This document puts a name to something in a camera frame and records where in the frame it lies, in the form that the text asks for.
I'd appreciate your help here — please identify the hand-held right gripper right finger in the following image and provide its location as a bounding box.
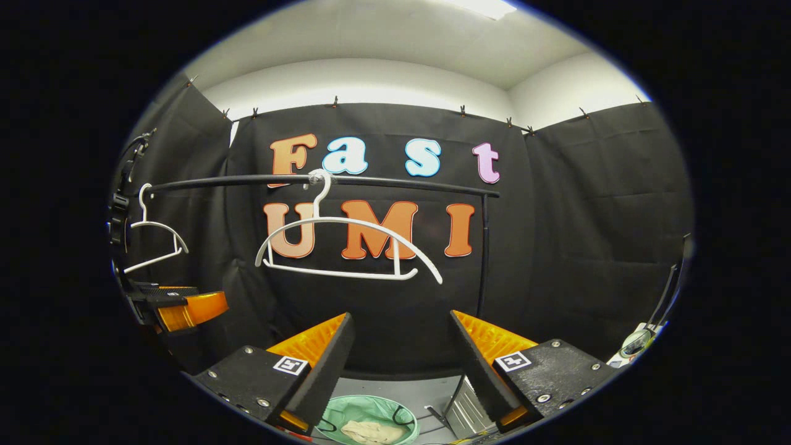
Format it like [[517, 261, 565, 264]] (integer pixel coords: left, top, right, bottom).
[[449, 309, 622, 433]]

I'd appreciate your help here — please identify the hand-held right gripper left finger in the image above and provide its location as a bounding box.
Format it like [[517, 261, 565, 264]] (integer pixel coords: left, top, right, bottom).
[[192, 312, 357, 436]]

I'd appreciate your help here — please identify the green laundry hamper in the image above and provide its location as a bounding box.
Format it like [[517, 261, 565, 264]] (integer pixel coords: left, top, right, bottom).
[[312, 394, 421, 445]]

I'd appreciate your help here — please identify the cream collared shirt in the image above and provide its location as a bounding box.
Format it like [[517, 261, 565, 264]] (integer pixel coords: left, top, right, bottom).
[[340, 419, 405, 444]]

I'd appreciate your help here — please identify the white plastic hanger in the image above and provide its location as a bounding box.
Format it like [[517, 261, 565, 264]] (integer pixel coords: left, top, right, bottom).
[[122, 183, 190, 274], [255, 170, 444, 285]]

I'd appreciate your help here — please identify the ribbed silver metal case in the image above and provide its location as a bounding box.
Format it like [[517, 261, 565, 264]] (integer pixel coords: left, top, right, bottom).
[[444, 374, 498, 441]]

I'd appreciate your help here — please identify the black backdrop cloth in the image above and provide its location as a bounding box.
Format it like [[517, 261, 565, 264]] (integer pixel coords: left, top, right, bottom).
[[111, 74, 696, 381]]

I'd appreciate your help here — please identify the ceiling light panel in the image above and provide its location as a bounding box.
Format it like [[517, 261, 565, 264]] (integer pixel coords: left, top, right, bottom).
[[445, 0, 518, 21]]

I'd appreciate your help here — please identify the black clothes rail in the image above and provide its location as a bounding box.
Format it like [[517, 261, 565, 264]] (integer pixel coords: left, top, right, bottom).
[[148, 174, 501, 436]]

